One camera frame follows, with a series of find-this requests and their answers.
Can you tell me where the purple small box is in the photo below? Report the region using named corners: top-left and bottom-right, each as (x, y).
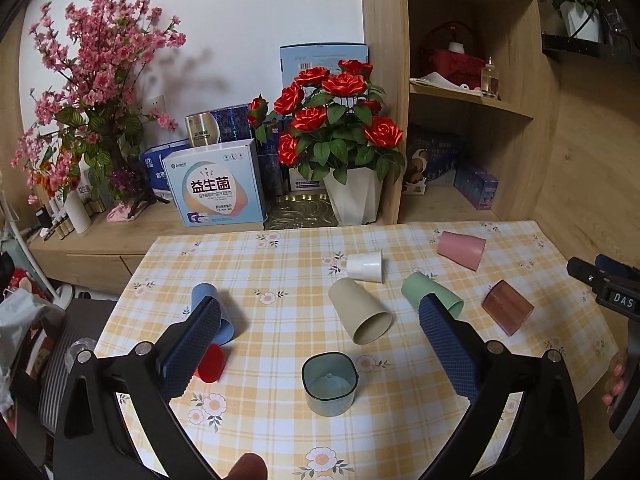
top-left (454, 167), bottom-right (499, 210)

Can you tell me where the light blue flat box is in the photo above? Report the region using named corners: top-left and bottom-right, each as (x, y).
top-left (279, 42), bottom-right (369, 87)

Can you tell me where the blue plastic cup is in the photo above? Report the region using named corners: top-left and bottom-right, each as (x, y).
top-left (191, 283), bottom-right (235, 346)

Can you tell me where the blue tissue package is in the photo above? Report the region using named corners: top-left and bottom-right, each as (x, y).
top-left (141, 139), bottom-right (191, 200)

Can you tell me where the red rose bouquet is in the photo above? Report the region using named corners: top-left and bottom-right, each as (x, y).
top-left (246, 58), bottom-right (406, 184)

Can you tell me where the probiotics white box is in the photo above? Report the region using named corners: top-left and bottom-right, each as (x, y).
top-left (163, 139), bottom-right (265, 228)

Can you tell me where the red plastic cup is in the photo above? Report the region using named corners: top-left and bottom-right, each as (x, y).
top-left (194, 344), bottom-right (226, 384)

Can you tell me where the grey-blue transparent cup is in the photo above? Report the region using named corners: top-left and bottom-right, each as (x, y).
top-left (300, 352), bottom-right (359, 417)

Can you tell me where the dark blue patterned box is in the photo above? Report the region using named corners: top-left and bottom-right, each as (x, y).
top-left (210, 103), bottom-right (254, 143)

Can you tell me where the dark biscuit box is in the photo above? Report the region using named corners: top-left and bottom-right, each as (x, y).
top-left (402, 138), bottom-right (457, 195)

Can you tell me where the person's right hand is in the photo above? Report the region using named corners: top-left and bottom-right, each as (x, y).
top-left (602, 349), bottom-right (628, 415)

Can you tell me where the gold ornate tray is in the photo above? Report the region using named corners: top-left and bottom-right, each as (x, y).
top-left (264, 191), bottom-right (338, 231)

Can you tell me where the beige plastic cup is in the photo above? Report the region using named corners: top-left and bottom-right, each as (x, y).
top-left (329, 278), bottom-right (393, 346)

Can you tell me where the glass perfume bottle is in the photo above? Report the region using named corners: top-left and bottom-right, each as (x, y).
top-left (480, 56), bottom-right (499, 99)

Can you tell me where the green plastic cup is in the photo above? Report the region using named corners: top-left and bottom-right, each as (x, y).
top-left (401, 272), bottom-right (464, 318)

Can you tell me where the pink plastic cup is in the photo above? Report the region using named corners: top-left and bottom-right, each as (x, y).
top-left (437, 231), bottom-right (486, 271)

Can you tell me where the person's left hand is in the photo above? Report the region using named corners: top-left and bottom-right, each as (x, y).
top-left (226, 453), bottom-right (268, 480)

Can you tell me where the wooden shelf unit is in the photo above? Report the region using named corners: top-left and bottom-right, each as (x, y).
top-left (362, 0), bottom-right (559, 223)

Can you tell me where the white plastic cup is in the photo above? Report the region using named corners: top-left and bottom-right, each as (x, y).
top-left (346, 249), bottom-right (383, 283)

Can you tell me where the white faceted flower pot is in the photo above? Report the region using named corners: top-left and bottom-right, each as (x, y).
top-left (323, 167), bottom-right (382, 226)

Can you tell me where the yellow plaid tablecloth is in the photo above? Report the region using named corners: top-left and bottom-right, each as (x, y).
top-left (96, 221), bottom-right (618, 479)

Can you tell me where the low wooden cabinet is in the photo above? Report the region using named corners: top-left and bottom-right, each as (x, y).
top-left (27, 199), bottom-right (386, 296)

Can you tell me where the pink blossom arrangement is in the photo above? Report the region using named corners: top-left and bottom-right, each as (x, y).
top-left (11, 0), bottom-right (186, 204)

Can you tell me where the red basket on shelf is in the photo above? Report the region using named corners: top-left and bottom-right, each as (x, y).
top-left (428, 21), bottom-right (485, 90)

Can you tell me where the brown transparent cup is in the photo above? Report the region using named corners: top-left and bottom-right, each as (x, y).
top-left (482, 280), bottom-right (534, 336)

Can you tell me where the white slim vase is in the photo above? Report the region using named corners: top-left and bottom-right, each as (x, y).
top-left (64, 191), bottom-right (91, 234)

